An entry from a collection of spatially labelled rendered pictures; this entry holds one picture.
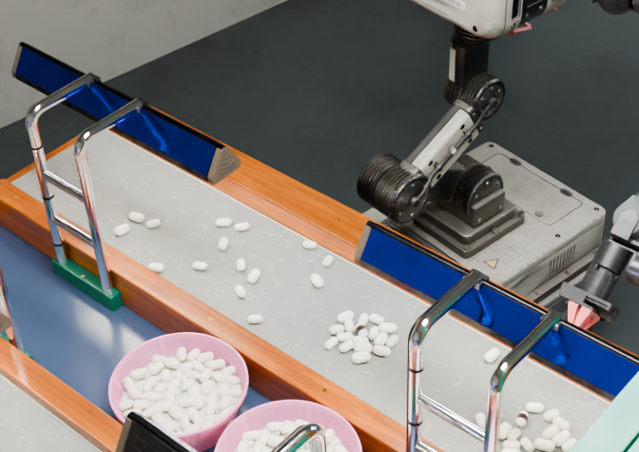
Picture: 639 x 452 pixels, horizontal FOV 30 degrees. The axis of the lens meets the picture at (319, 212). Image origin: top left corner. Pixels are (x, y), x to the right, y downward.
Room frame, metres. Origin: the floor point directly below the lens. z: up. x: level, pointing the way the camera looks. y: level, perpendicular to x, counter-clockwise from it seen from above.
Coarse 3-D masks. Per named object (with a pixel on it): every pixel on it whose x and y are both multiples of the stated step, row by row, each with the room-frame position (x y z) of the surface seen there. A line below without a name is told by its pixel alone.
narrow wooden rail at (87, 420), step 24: (0, 336) 1.70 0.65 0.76; (0, 360) 1.63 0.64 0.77; (24, 360) 1.63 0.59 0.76; (24, 384) 1.57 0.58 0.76; (48, 384) 1.56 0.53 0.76; (48, 408) 1.52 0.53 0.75; (72, 408) 1.50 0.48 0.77; (96, 408) 1.50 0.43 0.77; (96, 432) 1.44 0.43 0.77; (120, 432) 1.44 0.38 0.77
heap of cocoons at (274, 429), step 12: (300, 420) 1.46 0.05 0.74; (252, 432) 1.44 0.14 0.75; (264, 432) 1.44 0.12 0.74; (276, 432) 1.45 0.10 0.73; (288, 432) 1.44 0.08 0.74; (240, 444) 1.41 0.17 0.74; (252, 444) 1.42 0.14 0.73; (264, 444) 1.42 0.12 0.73; (276, 444) 1.41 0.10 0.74; (336, 444) 1.41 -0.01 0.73
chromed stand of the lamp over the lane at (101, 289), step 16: (80, 80) 2.07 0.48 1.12; (48, 96) 2.01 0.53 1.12; (64, 96) 2.03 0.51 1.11; (32, 112) 1.98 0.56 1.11; (112, 112) 1.95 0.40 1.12; (128, 112) 1.96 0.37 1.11; (32, 128) 1.96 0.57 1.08; (96, 128) 1.90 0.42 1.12; (32, 144) 1.96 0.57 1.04; (80, 144) 1.87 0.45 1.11; (80, 160) 1.86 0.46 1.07; (48, 176) 1.95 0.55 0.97; (80, 176) 1.86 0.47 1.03; (48, 192) 1.97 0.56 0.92; (80, 192) 1.89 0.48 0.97; (48, 208) 1.96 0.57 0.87; (96, 208) 1.87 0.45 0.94; (48, 224) 1.97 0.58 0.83; (64, 224) 1.94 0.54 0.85; (96, 224) 1.86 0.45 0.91; (96, 240) 1.86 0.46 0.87; (64, 256) 1.97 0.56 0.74; (96, 256) 1.86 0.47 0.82; (64, 272) 1.95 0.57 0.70; (80, 272) 1.93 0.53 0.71; (80, 288) 1.92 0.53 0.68; (96, 288) 1.88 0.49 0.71; (112, 288) 1.87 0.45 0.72; (112, 304) 1.85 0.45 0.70
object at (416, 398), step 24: (456, 288) 1.40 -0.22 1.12; (432, 312) 1.35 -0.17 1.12; (552, 312) 1.34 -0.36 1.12; (408, 336) 1.33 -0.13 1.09; (528, 336) 1.29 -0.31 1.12; (408, 360) 1.33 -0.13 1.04; (504, 360) 1.24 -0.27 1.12; (408, 384) 1.33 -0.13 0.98; (504, 384) 1.21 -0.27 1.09; (408, 408) 1.32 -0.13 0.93; (432, 408) 1.28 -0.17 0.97; (408, 432) 1.32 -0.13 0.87; (480, 432) 1.23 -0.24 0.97
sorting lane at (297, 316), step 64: (64, 192) 2.19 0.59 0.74; (128, 192) 2.18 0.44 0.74; (192, 192) 2.16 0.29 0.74; (192, 256) 1.94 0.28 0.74; (256, 256) 1.93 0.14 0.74; (320, 256) 1.92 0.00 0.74; (320, 320) 1.73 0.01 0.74; (384, 320) 1.72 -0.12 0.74; (448, 320) 1.71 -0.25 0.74; (384, 384) 1.54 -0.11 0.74; (448, 384) 1.54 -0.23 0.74; (512, 384) 1.53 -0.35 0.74; (448, 448) 1.38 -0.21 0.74
